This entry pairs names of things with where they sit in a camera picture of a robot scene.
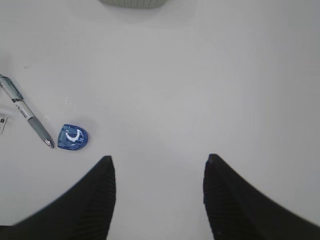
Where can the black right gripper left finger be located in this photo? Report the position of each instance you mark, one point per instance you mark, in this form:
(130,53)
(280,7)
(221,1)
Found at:
(84,212)

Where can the clear plastic ruler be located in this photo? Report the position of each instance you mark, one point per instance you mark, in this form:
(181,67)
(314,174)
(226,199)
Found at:
(3,121)

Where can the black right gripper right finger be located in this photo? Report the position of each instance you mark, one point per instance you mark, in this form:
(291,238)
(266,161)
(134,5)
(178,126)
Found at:
(238,211)

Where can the blue pencil sharpener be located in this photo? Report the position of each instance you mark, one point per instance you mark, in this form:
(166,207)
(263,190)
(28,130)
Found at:
(72,138)

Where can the pale green woven basket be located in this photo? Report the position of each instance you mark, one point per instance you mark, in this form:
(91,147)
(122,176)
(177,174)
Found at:
(135,4)

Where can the blue grip pen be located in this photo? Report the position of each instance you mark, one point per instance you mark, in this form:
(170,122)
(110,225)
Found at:
(18,100)

